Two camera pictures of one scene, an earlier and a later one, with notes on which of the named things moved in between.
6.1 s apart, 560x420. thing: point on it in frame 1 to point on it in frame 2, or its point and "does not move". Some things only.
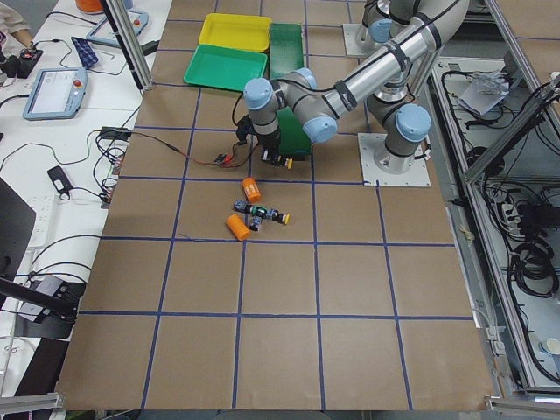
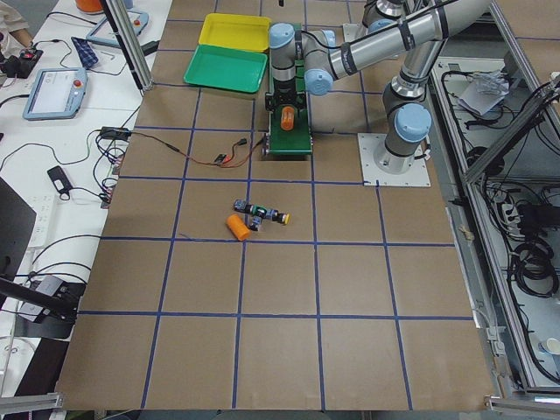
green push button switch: x=245 y=206 does not move
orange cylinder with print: x=251 y=189 to x=287 y=122
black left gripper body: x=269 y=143 to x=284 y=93
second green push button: x=256 y=221 does not move
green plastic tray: x=227 y=67 does not move
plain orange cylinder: x=238 y=227 does not move
